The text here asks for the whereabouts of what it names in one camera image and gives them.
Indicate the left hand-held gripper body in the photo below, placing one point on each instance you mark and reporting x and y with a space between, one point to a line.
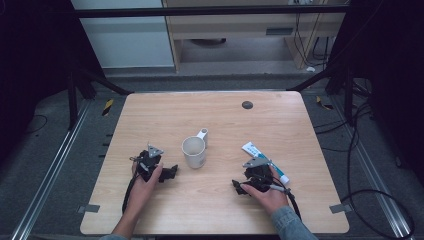
148 163

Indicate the yellow and black tape strip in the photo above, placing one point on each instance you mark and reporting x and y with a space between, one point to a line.
107 107
324 104

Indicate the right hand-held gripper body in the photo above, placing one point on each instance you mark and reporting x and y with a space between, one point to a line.
258 175

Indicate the small white floor object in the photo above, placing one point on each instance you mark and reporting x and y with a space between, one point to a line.
310 69

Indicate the aluminium floor rail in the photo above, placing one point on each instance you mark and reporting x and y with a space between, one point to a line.
376 186
50 173

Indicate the white and blue toothpaste tube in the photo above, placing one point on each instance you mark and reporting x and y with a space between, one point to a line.
258 154

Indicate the light wooden desk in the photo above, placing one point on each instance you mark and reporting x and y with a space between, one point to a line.
233 25

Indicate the person's right hand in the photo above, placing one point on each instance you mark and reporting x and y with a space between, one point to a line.
271 200

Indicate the white cup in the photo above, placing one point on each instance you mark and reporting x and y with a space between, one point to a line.
194 151

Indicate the grey table bracket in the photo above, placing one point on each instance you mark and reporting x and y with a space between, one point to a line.
88 208
340 208

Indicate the black horizontal bar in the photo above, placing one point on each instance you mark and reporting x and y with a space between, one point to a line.
200 11

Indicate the black metal stand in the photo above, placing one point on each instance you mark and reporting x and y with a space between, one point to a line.
71 100
348 96

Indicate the white cabinet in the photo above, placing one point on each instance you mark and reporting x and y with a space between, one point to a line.
123 43

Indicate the person's left hand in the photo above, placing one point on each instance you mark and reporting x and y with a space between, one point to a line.
141 195

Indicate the black curtain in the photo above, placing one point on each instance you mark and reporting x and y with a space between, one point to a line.
393 83
30 66

